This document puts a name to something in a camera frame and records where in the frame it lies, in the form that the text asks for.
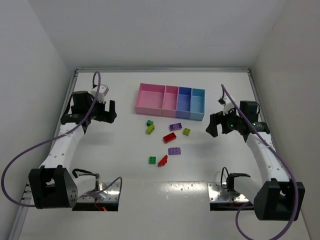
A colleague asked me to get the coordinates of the lime green square lego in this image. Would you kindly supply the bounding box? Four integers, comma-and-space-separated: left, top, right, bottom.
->
182, 128, 191, 136

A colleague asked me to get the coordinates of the dark green lego number one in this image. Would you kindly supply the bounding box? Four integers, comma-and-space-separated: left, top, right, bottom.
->
146, 120, 154, 126

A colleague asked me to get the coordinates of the purple rectangular lego brick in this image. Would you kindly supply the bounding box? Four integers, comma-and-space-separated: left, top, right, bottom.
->
169, 122, 182, 131

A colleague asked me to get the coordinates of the lime green curved lego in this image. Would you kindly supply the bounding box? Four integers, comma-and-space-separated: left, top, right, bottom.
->
146, 124, 155, 135

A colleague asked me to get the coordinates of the red rectangular lego brick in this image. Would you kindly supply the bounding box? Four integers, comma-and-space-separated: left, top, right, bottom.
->
163, 132, 177, 144

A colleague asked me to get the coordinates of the light purple sloped lego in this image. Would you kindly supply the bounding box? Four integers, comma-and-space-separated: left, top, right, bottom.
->
168, 147, 181, 156

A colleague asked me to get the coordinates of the green square lego brick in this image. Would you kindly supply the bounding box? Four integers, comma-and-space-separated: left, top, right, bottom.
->
148, 156, 157, 165

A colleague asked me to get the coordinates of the red sloped lego brick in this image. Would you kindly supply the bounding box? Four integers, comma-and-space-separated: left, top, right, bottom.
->
157, 155, 168, 167

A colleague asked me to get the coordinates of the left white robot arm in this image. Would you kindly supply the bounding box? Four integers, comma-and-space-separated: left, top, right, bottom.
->
28, 85, 117, 209

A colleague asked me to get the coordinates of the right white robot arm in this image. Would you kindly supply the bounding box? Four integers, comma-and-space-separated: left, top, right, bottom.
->
206, 97, 305, 221

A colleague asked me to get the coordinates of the light blue container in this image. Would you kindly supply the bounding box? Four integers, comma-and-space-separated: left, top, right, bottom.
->
189, 88, 205, 121

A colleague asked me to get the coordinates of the periwinkle blue container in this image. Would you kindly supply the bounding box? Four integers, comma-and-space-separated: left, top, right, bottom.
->
176, 87, 192, 119

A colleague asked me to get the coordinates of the large pink container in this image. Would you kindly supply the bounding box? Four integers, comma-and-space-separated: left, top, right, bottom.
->
135, 83, 166, 116

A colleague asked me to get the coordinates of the small pink container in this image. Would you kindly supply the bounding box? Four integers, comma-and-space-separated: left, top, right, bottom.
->
162, 85, 179, 118

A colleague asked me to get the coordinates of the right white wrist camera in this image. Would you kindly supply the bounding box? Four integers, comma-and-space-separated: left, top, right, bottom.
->
218, 95, 235, 116

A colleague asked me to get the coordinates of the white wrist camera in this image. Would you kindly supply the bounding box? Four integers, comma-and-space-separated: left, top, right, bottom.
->
90, 84, 109, 104
218, 95, 235, 116

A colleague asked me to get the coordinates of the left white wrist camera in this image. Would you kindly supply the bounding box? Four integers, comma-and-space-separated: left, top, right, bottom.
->
90, 84, 109, 104

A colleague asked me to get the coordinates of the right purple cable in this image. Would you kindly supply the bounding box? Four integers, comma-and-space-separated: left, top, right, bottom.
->
220, 83, 301, 239

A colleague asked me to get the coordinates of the purple cable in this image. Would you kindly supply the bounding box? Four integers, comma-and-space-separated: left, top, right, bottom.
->
220, 83, 301, 239
1, 70, 123, 207

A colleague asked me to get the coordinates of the back aluminium frame rail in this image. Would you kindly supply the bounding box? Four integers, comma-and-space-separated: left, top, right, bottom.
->
76, 67, 250, 73

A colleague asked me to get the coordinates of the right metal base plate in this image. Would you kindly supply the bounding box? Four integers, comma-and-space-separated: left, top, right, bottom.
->
207, 182, 249, 204

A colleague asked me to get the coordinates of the metal base plate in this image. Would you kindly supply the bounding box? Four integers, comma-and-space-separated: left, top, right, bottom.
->
76, 182, 121, 204
207, 182, 249, 204

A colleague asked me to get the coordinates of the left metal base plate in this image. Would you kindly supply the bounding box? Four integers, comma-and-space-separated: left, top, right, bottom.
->
76, 182, 121, 204

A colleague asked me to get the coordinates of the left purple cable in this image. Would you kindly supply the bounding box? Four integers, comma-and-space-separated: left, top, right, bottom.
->
1, 70, 123, 207

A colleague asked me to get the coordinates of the left aluminium frame rail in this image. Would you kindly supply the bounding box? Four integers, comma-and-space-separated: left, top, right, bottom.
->
8, 70, 78, 240

